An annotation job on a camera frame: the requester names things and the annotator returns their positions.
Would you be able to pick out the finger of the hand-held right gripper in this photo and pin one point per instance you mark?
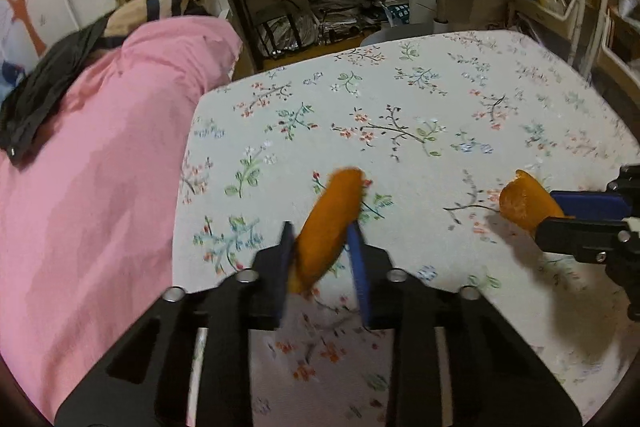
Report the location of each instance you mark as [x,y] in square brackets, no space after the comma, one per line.
[575,237]
[590,204]

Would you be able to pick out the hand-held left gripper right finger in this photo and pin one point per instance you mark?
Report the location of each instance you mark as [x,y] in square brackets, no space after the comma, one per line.
[359,272]

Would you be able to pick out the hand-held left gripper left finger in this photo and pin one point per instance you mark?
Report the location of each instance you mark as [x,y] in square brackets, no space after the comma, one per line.
[280,267]

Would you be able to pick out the long orange peel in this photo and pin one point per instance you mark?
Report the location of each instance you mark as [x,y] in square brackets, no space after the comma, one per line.
[325,227]

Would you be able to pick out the small orange peel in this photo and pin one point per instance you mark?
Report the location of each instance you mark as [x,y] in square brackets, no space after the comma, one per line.
[520,202]

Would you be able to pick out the pink blanket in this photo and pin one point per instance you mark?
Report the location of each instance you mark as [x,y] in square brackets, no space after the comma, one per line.
[100,157]

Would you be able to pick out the silver striped bag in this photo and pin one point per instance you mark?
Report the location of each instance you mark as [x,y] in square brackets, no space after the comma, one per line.
[285,27]

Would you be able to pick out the blue printed box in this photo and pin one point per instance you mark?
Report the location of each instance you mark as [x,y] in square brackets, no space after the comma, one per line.
[400,13]

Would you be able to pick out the beige striped pillow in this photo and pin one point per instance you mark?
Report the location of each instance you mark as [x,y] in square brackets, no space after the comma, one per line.
[150,9]

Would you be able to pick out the black jacket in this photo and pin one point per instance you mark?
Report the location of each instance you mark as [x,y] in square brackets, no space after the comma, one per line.
[40,92]

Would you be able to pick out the whale print curtain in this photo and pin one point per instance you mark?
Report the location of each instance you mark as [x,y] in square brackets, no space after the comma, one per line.
[7,74]

